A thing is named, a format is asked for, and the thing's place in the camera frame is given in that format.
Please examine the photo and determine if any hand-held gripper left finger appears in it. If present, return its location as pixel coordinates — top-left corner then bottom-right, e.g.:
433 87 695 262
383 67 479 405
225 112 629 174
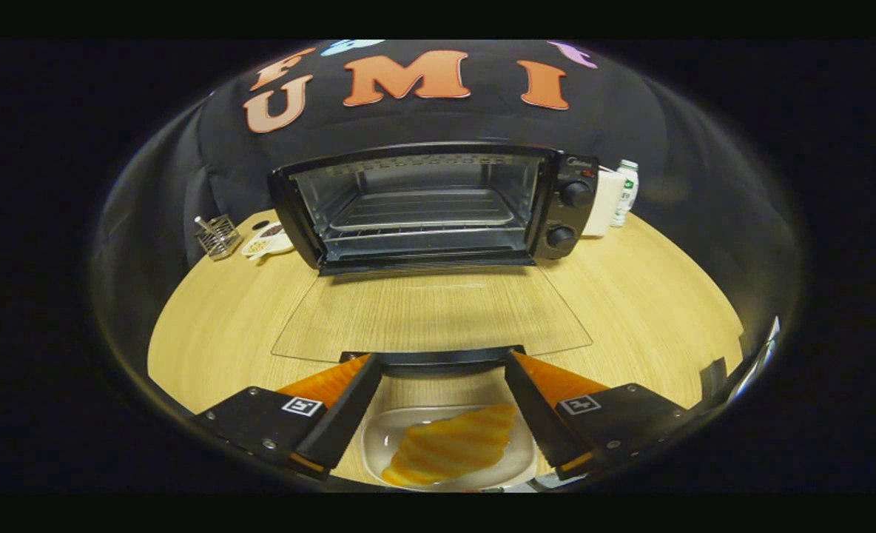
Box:
190 354 387 480

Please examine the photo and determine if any yellow striped croissant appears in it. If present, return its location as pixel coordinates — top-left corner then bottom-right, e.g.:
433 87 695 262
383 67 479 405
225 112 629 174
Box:
381 403 517 487

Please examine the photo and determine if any white oval plate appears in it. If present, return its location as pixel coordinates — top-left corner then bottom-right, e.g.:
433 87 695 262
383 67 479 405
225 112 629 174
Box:
361 405 539 492

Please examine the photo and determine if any black backdrop cloth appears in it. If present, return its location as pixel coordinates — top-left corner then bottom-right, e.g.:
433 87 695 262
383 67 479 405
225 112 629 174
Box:
94 40 801 356

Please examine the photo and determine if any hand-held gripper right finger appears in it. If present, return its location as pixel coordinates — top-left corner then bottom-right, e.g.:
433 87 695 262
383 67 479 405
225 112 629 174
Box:
503 349 694 482

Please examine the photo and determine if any small white snack dish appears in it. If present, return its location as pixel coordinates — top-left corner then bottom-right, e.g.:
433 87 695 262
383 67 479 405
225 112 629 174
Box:
241 221 296 261

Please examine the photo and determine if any black toaster oven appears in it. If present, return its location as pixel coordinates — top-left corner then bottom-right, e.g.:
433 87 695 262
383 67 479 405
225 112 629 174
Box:
268 142 600 375

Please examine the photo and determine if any white bottle green label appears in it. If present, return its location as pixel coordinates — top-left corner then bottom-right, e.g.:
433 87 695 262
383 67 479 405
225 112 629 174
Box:
612 160 640 228

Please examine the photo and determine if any metal wire holder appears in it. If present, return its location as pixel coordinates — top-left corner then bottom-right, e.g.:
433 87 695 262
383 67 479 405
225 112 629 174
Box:
194 215 243 261

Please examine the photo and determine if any white boxy appliance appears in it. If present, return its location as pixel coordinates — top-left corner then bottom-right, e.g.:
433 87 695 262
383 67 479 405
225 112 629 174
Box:
583 169 626 238

